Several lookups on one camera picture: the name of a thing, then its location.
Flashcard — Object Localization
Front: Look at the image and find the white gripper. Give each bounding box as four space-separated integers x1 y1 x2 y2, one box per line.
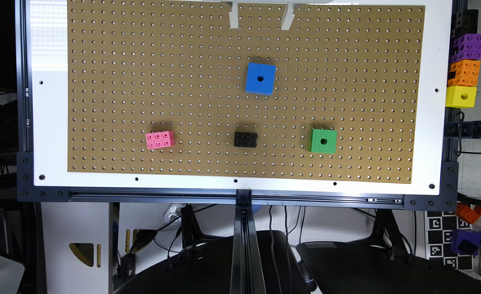
190 0 334 31

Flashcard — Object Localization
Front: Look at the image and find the pink studded block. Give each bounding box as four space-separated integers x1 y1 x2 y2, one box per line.
145 131 175 149

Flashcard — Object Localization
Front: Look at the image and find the black studded block stack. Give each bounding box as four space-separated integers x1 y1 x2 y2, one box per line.
451 9 479 38

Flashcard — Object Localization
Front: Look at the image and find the purple studded block stack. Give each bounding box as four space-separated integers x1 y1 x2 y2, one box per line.
450 33 481 63

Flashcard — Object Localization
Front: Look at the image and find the orange studded block stack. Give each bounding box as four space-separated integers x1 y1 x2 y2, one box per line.
448 60 481 87

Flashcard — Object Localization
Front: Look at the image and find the orange block lower right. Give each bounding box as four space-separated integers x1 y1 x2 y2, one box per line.
455 203 480 225

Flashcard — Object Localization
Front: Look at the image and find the purple block lower right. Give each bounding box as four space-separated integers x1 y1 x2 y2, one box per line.
451 229 481 256

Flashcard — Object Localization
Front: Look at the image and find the blue cube with hole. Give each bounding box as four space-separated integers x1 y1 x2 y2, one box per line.
245 63 276 96

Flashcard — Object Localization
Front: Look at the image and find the brown perforated pegboard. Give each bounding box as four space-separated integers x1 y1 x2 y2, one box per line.
67 0 425 183

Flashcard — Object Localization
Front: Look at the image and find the green cube with hole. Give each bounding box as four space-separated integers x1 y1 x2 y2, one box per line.
309 129 337 154

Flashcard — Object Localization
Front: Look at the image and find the yellow cube with hole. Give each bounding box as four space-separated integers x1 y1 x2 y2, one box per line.
446 86 477 109

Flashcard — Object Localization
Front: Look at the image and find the white table panel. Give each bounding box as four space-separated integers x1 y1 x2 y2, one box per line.
25 0 454 196

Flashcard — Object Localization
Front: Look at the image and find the black office chair left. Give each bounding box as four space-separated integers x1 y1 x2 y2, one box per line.
116 230 310 294

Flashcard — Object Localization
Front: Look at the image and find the black office chair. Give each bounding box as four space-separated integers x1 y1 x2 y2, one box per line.
296 209 481 294
116 230 310 294

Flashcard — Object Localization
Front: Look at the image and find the black white marker board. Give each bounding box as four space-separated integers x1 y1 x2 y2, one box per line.
425 212 474 270

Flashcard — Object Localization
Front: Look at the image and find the black office chair right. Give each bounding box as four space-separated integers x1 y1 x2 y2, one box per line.
296 209 481 294

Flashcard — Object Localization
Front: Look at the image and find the white cabinet with cutouts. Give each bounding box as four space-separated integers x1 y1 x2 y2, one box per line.
41 203 113 293

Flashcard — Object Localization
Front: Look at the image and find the dark aluminium table frame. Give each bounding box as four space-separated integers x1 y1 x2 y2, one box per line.
14 0 481 294

